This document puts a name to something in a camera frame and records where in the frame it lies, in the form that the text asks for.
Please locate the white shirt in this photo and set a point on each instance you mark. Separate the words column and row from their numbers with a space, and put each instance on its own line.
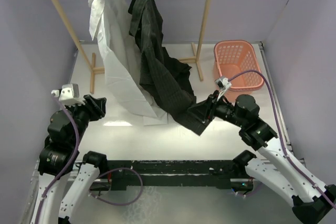
column 109, row 24

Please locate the black striped shirt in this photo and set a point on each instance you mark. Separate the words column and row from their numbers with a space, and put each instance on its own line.
column 165, row 78

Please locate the wooden clothes rack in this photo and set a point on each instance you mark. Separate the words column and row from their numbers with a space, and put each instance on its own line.
column 91, row 63

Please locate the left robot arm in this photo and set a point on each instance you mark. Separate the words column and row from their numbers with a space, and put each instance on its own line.
column 56, row 203

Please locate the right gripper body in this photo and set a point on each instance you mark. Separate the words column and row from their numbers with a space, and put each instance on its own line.
column 219, row 108

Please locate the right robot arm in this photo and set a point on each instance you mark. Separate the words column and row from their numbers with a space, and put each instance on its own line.
column 310, row 198

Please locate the pink laundry basket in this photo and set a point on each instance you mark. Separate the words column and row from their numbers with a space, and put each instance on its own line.
column 233, row 57

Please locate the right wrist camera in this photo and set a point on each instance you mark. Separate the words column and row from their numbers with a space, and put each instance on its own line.
column 224, row 85

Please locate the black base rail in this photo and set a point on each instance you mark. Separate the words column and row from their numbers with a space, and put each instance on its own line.
column 221, row 174

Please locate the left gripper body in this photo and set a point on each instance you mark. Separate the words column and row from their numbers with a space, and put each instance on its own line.
column 86, row 112

